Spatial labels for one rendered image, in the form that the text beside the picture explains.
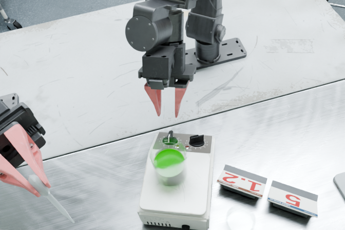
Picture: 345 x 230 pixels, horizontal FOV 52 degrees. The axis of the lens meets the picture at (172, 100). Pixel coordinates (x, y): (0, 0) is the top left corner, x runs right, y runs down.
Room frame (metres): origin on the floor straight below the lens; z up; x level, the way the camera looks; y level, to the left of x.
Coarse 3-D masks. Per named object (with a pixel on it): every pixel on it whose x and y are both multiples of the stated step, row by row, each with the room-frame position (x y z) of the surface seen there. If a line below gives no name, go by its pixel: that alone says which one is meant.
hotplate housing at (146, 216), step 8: (208, 184) 0.27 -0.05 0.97; (208, 192) 0.25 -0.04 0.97; (208, 200) 0.24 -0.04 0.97; (208, 208) 0.22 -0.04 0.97; (144, 216) 0.23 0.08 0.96; (152, 216) 0.22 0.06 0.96; (160, 216) 0.22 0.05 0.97; (168, 216) 0.22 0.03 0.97; (176, 216) 0.22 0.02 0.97; (184, 216) 0.21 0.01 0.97; (192, 216) 0.21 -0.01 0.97; (200, 216) 0.21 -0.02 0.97; (208, 216) 0.21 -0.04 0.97; (152, 224) 0.23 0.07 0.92; (160, 224) 0.22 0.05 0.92; (168, 224) 0.22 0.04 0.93; (176, 224) 0.21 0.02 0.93; (184, 224) 0.21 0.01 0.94; (192, 224) 0.21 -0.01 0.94; (200, 224) 0.20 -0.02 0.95; (208, 224) 0.20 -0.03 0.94
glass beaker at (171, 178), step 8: (168, 136) 0.32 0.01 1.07; (152, 144) 0.31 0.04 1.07; (160, 144) 0.32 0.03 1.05; (168, 144) 0.32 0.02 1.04; (176, 144) 0.31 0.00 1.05; (152, 152) 0.30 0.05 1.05; (184, 152) 0.30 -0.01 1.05; (152, 160) 0.30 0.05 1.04; (184, 160) 0.27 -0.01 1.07; (160, 168) 0.26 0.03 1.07; (176, 168) 0.26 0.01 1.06; (184, 168) 0.27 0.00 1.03; (160, 176) 0.27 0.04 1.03; (168, 176) 0.26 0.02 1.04; (176, 176) 0.26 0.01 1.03; (184, 176) 0.27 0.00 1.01; (168, 184) 0.26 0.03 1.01; (176, 184) 0.26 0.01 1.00
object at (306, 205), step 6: (276, 192) 0.26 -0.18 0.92; (282, 192) 0.26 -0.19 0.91; (276, 198) 0.24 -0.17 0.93; (282, 198) 0.24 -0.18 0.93; (288, 198) 0.24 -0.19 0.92; (294, 198) 0.24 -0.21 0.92; (300, 198) 0.24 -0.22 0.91; (294, 204) 0.22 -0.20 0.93; (300, 204) 0.22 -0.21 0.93; (306, 204) 0.22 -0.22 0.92; (312, 204) 0.22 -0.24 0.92; (312, 210) 0.21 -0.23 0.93
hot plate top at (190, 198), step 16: (192, 160) 0.31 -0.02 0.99; (208, 160) 0.31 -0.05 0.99; (144, 176) 0.29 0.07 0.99; (192, 176) 0.28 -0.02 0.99; (208, 176) 0.28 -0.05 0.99; (144, 192) 0.26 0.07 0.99; (160, 192) 0.26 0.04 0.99; (176, 192) 0.25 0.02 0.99; (192, 192) 0.25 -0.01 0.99; (144, 208) 0.23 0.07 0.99; (160, 208) 0.23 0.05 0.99; (176, 208) 0.22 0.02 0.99; (192, 208) 0.22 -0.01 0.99
